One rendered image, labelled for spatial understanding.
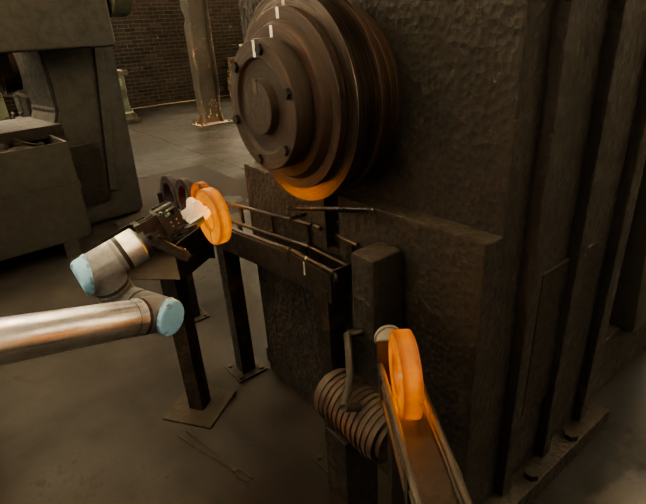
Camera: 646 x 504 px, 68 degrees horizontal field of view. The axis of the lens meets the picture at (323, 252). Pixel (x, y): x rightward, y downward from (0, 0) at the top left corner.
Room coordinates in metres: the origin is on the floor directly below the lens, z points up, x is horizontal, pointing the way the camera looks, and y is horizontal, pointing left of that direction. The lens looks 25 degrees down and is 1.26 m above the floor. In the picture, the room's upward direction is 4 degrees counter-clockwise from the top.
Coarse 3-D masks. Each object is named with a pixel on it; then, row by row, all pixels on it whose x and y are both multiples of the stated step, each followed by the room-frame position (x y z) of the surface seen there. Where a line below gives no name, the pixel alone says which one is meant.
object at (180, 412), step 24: (192, 240) 1.37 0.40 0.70; (144, 264) 1.44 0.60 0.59; (168, 264) 1.41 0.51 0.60; (192, 264) 1.34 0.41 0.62; (168, 288) 1.38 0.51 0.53; (192, 312) 1.42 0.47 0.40; (192, 336) 1.40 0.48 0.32; (192, 360) 1.37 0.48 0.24; (192, 384) 1.38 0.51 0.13; (192, 408) 1.38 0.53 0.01; (216, 408) 1.38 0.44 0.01
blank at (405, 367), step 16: (400, 336) 0.67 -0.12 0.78; (400, 352) 0.63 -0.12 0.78; (416, 352) 0.63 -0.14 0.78; (400, 368) 0.62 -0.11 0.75; (416, 368) 0.61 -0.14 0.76; (400, 384) 0.62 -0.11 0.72; (416, 384) 0.60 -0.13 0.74; (400, 400) 0.62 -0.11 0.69; (416, 400) 0.59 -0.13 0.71; (400, 416) 0.62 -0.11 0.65; (416, 416) 0.59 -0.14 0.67
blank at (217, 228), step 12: (204, 192) 1.21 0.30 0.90; (216, 192) 1.20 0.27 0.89; (204, 204) 1.22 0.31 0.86; (216, 204) 1.17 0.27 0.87; (216, 216) 1.16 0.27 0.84; (228, 216) 1.17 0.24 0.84; (204, 228) 1.24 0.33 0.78; (216, 228) 1.17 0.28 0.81; (228, 228) 1.16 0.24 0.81; (216, 240) 1.18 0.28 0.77
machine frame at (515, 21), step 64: (256, 0) 1.54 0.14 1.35; (384, 0) 1.12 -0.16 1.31; (448, 0) 0.98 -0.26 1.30; (512, 0) 0.87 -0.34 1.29; (576, 0) 0.88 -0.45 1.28; (640, 0) 1.09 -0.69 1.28; (448, 64) 0.98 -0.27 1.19; (512, 64) 0.86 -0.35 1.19; (576, 64) 0.96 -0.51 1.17; (640, 64) 1.13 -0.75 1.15; (448, 128) 0.97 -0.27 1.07; (512, 128) 0.86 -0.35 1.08; (576, 128) 0.98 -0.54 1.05; (640, 128) 1.13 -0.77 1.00; (256, 192) 1.54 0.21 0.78; (384, 192) 1.12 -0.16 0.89; (448, 192) 0.96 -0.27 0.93; (512, 192) 0.86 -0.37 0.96; (576, 192) 1.01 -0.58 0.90; (448, 256) 0.89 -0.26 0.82; (512, 256) 0.88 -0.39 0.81; (576, 256) 1.00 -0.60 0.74; (448, 320) 0.88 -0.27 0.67; (512, 320) 0.89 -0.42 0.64; (576, 320) 1.07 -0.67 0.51; (448, 384) 0.87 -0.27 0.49; (512, 384) 0.89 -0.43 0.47; (576, 384) 1.14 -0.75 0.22; (512, 448) 0.89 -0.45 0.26; (576, 448) 1.06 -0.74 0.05
